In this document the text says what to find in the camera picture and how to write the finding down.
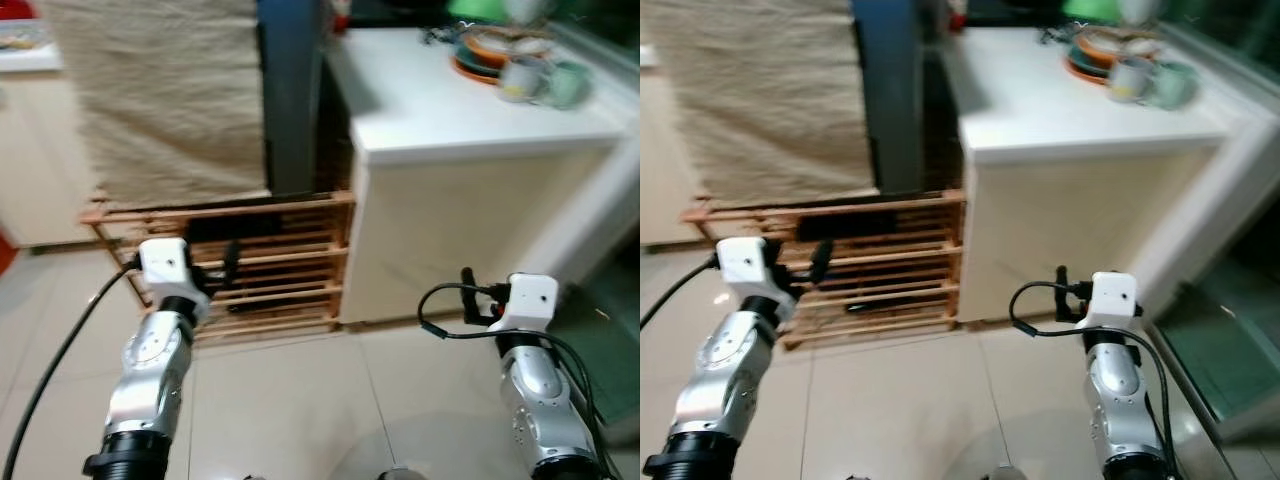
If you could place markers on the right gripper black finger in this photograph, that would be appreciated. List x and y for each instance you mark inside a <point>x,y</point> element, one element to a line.
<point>1063,281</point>
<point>468,282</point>

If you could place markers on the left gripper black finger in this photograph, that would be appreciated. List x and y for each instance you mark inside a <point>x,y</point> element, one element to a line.
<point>232,262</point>
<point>823,262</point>

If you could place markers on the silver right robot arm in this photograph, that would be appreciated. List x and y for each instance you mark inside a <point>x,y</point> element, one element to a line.
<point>540,400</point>
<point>1125,400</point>

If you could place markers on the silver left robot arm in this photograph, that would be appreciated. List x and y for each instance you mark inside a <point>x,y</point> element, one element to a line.
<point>712,370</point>
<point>150,370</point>

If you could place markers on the grey mini fridge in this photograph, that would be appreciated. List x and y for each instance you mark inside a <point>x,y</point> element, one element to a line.
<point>890,100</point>
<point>290,100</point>

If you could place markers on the white cabinet block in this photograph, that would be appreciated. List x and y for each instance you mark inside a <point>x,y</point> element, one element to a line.
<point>1060,220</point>
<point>450,220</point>

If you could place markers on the wooden slatted rack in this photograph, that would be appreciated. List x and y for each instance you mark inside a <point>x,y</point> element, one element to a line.
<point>300,255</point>
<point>900,255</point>

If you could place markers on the white framed glass door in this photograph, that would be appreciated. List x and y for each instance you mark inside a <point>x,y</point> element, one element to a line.
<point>610,330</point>
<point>1240,300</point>

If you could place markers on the beige woven cloth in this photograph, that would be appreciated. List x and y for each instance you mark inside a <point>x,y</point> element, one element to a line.
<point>770,100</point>
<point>170,100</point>

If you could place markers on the small red object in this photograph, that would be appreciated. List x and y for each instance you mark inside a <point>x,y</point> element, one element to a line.
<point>5,250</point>

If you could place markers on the white grey mug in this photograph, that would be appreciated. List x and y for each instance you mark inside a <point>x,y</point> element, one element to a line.
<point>520,80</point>
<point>1132,80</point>

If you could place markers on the pale green mug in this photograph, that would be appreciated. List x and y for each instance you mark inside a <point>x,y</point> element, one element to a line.
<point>1178,85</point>
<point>570,85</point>

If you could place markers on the orange plate stack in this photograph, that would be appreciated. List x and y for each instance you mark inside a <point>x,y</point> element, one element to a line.
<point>1092,55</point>
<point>480,55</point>

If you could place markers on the small black tangled item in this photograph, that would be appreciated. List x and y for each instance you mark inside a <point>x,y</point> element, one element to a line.
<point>1056,36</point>
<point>440,36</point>

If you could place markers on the bright green item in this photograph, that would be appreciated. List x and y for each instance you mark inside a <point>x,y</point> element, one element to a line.
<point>480,8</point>
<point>1092,8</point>

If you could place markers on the white rounded vessel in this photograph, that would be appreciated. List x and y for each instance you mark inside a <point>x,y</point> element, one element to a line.
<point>525,10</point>
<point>1140,10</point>

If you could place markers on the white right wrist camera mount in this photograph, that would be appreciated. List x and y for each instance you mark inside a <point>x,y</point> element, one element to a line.
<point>526,300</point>
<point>1112,298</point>

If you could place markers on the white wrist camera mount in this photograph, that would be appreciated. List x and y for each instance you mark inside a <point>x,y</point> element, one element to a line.
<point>1112,298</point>
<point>163,263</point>
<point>526,300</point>
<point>742,263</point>

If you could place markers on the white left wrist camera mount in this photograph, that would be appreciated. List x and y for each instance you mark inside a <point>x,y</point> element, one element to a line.
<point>742,263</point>
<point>163,263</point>

